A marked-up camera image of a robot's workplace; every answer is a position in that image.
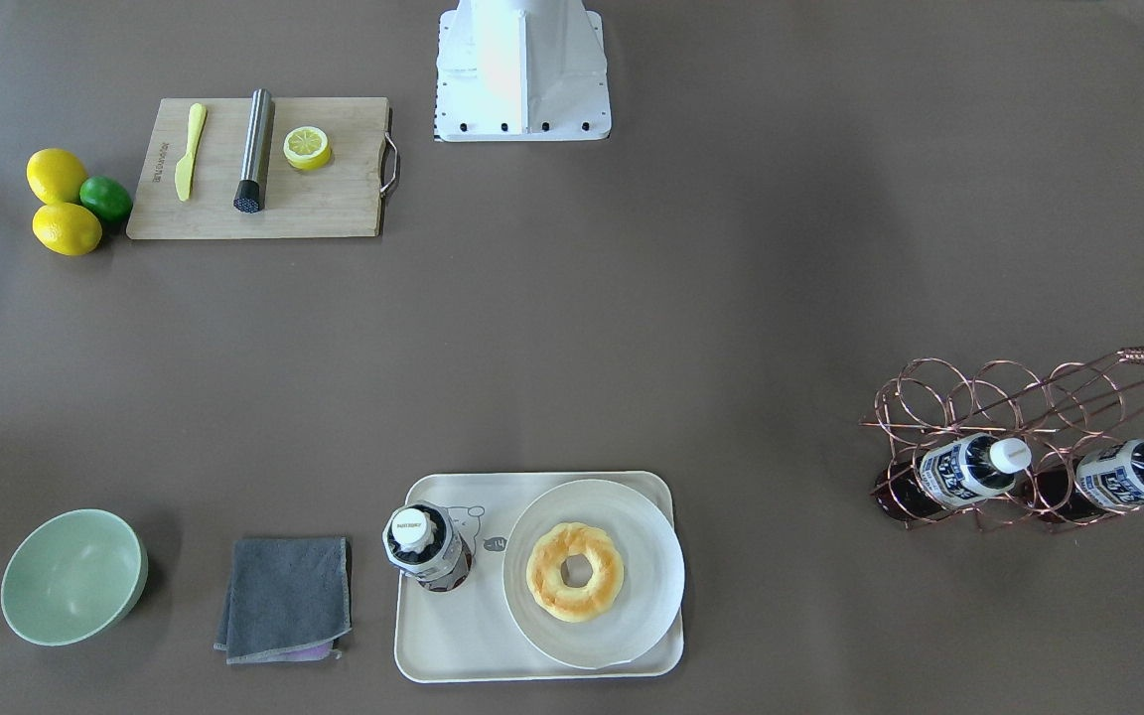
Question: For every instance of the tea bottle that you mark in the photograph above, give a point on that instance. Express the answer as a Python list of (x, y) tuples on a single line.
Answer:
[(426, 546), (951, 477), (1107, 481)]

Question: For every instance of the beige tray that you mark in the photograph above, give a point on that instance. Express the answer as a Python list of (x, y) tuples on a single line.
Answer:
[(468, 634)]

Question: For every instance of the white plate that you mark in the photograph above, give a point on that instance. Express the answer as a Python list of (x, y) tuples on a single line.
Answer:
[(653, 581)]

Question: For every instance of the donut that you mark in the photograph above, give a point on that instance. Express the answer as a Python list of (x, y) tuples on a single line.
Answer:
[(575, 572)]

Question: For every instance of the wooden cutting board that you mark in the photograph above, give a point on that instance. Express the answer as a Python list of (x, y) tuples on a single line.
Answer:
[(340, 200)]

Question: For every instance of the half lemon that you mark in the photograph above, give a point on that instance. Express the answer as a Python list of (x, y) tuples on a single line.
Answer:
[(307, 148)]

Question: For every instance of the steel muddler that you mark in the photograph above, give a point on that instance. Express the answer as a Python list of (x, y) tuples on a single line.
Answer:
[(249, 195)]

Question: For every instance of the grey folded cloth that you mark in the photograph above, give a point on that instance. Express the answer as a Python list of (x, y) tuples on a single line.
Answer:
[(287, 600)]

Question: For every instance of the yellow plastic knife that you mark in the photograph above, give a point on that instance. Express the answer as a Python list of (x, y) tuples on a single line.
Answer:
[(184, 170)]

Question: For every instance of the green lime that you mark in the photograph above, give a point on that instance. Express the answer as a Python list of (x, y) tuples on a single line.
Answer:
[(106, 199)]

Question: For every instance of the whole lemon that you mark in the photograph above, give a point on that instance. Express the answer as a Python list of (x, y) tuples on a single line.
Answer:
[(67, 229), (55, 176)]

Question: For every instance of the green bowl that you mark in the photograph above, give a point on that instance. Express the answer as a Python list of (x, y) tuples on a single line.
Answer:
[(73, 577)]

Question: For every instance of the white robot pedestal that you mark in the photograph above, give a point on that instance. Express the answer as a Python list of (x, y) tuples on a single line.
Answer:
[(513, 71)]

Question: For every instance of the copper wire bottle rack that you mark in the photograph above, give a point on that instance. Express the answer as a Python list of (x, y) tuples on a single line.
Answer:
[(1075, 409)]

